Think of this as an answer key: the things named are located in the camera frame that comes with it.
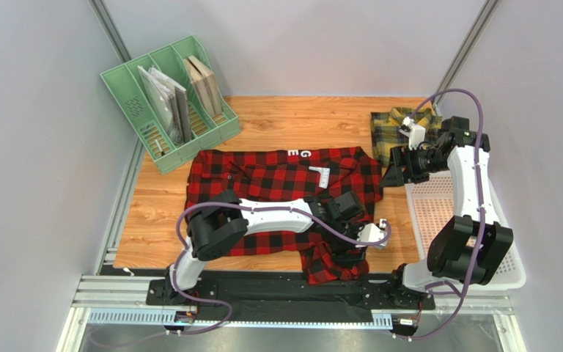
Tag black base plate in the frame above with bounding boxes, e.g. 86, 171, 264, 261
145, 271, 435, 323

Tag white plastic basket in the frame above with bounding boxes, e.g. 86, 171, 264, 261
405, 172, 526, 293

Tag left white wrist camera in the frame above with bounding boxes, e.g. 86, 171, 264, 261
356, 219, 392, 250

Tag grey spiral notebooks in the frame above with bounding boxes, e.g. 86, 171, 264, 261
137, 66, 193, 146

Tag green file organizer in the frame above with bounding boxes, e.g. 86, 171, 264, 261
100, 36, 242, 175

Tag red black plaid shirt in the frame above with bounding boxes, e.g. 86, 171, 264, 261
185, 147, 383, 285

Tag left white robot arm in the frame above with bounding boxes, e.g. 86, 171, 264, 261
168, 190, 390, 291

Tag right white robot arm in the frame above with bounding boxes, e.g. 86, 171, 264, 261
380, 117, 513, 291

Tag aluminium frame rail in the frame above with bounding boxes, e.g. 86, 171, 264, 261
59, 271, 526, 351

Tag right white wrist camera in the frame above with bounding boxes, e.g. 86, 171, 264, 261
399, 117, 426, 150

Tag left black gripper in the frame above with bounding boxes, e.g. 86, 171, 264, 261
328, 219, 372, 271

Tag brown books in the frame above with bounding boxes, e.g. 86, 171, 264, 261
183, 56, 222, 117

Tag yellow plaid folded shirt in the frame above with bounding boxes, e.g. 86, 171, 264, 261
370, 107, 443, 166

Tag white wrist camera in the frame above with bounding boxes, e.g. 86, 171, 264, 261
399, 117, 426, 150
356, 219, 392, 250

